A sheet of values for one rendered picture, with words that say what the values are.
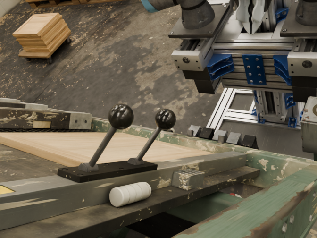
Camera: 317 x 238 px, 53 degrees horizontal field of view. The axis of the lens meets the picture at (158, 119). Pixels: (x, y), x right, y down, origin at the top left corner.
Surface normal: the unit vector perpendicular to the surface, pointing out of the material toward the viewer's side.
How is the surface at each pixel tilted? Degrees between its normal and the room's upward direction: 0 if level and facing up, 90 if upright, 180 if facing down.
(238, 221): 51
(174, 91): 0
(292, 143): 0
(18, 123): 90
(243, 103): 0
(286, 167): 39
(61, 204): 90
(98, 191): 90
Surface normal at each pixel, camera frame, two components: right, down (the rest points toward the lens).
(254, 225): 0.14, -0.99
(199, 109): -0.34, -0.65
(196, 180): 0.83, 0.12
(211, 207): -0.56, -0.04
